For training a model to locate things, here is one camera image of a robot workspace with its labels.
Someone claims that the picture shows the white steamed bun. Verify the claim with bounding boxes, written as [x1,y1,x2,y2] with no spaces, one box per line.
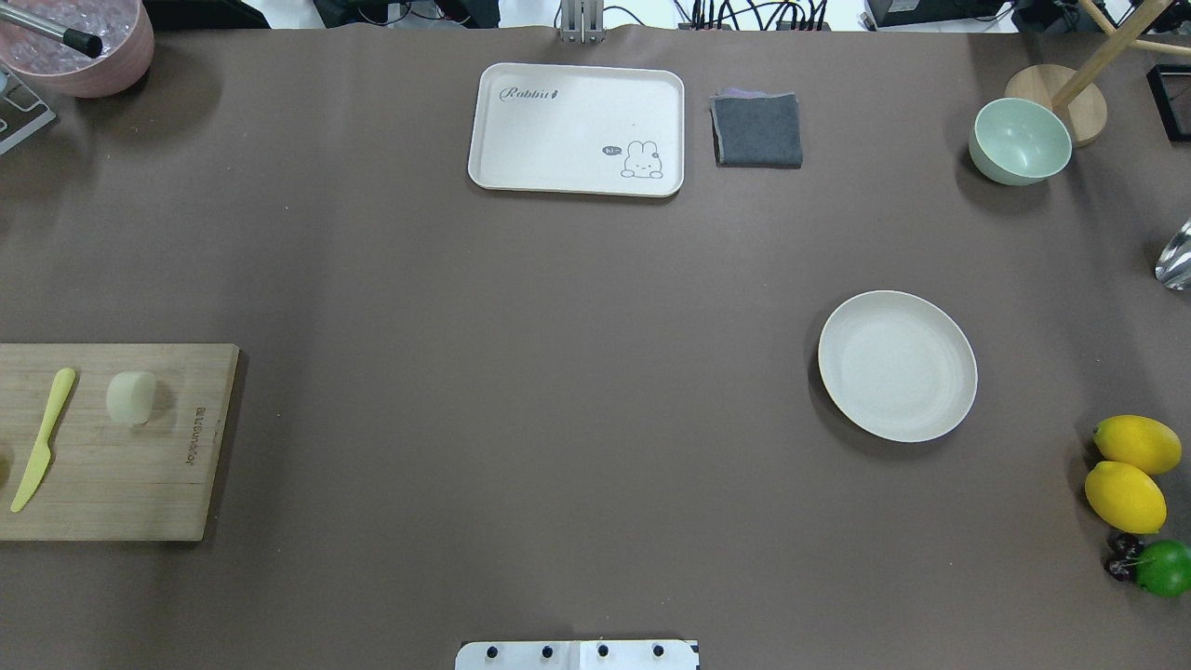
[105,370,157,425]

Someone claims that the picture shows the cream rabbit tray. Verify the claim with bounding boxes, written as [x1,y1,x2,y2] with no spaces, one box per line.
[467,62,686,198]

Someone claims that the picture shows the grey folded cloth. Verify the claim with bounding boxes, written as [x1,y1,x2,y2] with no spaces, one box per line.
[710,88,804,169]

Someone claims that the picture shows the cream round plate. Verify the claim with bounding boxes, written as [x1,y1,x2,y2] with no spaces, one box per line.
[817,292,979,444]

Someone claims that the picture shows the mint green bowl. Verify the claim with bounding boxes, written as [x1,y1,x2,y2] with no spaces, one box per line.
[967,98,1075,186]

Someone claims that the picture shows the wooden cutting board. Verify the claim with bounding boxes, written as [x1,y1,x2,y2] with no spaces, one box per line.
[1,343,241,541]

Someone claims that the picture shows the wooden cup stand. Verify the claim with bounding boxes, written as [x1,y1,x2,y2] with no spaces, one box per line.
[1004,1,1190,148]

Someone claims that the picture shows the yellow lemon outer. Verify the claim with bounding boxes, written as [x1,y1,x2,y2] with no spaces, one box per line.
[1083,461,1167,536]

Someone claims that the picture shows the yellow lemon near plate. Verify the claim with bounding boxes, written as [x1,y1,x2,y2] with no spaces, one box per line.
[1092,414,1183,476]

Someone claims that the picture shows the pink ice bucket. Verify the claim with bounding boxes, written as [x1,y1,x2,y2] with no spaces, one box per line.
[1,1,154,98]

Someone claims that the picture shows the yellow plastic knife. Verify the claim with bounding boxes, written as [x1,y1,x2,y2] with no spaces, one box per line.
[10,368,77,514]

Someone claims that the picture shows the dark cherries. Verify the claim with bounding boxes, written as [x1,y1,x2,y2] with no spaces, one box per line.
[1104,531,1147,583]

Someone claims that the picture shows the clear glass cup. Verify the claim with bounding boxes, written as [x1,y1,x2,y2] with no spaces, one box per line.
[1154,218,1191,292]

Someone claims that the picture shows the metal tongs black tip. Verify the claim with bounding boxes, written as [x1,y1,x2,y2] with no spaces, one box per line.
[1,1,102,60]

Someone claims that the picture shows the grey metal rack corner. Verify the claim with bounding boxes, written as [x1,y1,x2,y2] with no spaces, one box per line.
[0,65,57,155]

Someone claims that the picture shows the green lime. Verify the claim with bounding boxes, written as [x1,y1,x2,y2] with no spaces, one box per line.
[1136,540,1190,597]

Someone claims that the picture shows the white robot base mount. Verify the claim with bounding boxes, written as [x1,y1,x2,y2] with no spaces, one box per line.
[454,639,701,669]

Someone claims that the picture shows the black frame object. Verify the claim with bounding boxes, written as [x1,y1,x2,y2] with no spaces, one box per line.
[1145,64,1190,140]

